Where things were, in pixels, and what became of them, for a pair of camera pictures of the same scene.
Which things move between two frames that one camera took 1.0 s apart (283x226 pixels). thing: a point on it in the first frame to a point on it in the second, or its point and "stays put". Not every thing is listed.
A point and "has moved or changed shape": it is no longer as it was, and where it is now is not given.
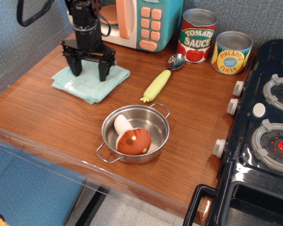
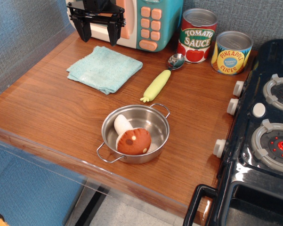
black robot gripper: (89, 44) to (104, 11)
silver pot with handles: (153, 118) stays put
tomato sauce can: (198, 27) stays put
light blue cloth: (88, 86) has moved or changed shape
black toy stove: (253, 184) stays put
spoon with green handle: (175, 61) stays put
